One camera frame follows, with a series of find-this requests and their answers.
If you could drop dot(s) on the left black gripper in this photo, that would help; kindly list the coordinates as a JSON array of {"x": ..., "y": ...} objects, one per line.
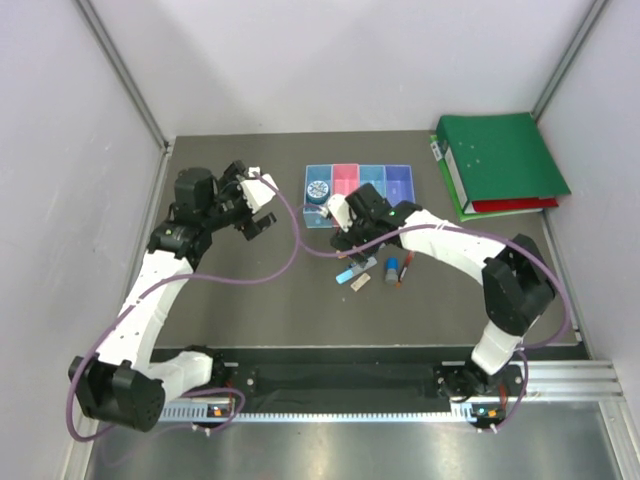
[{"x": 229, "y": 184}]

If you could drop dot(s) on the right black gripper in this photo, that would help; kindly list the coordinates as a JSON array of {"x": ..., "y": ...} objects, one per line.
[{"x": 344, "y": 240}]

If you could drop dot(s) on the beige eraser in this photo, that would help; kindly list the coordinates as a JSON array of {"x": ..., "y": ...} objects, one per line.
[{"x": 362, "y": 280}]

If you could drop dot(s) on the light blue highlighter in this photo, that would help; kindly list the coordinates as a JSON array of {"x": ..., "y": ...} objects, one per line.
[{"x": 350, "y": 274}]

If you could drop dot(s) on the blue slime jar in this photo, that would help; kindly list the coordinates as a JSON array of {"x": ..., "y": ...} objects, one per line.
[{"x": 317, "y": 192}]

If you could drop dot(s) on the purple drawer box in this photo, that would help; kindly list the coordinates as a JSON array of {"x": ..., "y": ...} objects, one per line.
[{"x": 399, "y": 184}]

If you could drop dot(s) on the light green folder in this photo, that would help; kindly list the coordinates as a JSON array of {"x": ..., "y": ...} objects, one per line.
[{"x": 460, "y": 200}]

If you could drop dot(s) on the dark green binder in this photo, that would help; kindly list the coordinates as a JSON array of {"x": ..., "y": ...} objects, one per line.
[{"x": 501, "y": 157}]

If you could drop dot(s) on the red folder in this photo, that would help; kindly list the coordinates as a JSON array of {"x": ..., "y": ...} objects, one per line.
[{"x": 508, "y": 205}]

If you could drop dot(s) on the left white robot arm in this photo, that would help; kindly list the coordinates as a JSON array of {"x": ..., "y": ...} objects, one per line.
[{"x": 117, "y": 383}]

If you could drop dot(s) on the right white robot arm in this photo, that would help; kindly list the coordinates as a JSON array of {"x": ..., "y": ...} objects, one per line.
[{"x": 516, "y": 287}]

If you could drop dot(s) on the grey blue glue stick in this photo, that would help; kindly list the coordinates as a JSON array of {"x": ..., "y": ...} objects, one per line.
[{"x": 391, "y": 271}]

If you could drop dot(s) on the red pen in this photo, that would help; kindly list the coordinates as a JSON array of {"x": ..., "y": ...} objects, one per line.
[{"x": 405, "y": 266}]

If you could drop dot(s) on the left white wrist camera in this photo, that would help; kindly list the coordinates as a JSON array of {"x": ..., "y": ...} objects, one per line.
[{"x": 258, "y": 188}]

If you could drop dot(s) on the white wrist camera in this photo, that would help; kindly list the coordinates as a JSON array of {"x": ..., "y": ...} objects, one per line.
[
  {"x": 258, "y": 188},
  {"x": 338, "y": 211}
]

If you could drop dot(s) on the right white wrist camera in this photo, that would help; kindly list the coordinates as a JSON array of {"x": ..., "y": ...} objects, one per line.
[{"x": 338, "y": 211}]

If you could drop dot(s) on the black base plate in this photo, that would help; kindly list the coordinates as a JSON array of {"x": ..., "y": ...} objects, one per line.
[{"x": 428, "y": 372}]

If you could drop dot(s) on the grey slotted cable duct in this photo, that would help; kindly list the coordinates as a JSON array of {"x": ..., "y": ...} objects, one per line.
[{"x": 178, "y": 412}]

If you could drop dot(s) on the aluminium front rail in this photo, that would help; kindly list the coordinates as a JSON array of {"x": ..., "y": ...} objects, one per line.
[{"x": 564, "y": 379}]

